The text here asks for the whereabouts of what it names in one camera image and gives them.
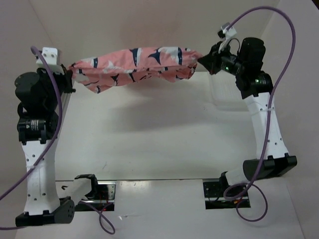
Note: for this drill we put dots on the aluminium table edge rail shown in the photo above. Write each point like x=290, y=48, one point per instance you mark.
x=65, y=98

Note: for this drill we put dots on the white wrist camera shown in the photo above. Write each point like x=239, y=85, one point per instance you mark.
x=226, y=33
x=52, y=58

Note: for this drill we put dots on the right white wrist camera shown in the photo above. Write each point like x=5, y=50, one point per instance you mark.
x=226, y=33

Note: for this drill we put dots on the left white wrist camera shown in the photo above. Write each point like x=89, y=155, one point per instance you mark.
x=52, y=58

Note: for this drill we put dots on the white plastic basket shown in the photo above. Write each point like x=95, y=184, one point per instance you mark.
x=225, y=94

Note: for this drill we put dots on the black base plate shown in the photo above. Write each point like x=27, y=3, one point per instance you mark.
x=103, y=200
x=213, y=195

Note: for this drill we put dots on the pink shark print shorts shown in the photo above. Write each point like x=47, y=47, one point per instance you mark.
x=128, y=66

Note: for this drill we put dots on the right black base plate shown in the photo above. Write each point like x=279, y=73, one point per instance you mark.
x=213, y=195

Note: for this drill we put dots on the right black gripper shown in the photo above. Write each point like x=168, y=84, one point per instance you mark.
x=211, y=59

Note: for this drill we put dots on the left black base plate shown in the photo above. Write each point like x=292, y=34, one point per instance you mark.
x=103, y=200

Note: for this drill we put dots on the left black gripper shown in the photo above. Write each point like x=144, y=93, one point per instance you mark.
x=68, y=78

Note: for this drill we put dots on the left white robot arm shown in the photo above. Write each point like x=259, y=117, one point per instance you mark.
x=40, y=119

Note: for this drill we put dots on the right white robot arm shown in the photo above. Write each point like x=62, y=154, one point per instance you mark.
x=256, y=88

